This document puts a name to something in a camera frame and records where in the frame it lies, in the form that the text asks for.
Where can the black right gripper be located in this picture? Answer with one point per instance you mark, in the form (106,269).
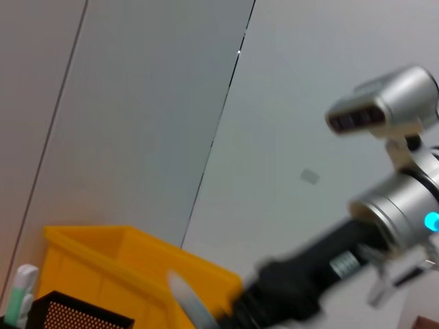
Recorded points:
(308,274)

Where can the grey pen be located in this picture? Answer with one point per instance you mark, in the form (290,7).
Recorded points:
(192,301)

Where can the green utility knife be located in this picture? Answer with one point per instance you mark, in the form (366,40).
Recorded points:
(20,294)

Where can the black mesh pen holder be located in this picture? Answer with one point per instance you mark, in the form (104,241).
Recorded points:
(75,315)

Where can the yellow plastic bin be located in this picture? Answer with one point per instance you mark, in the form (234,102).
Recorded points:
(120,260)

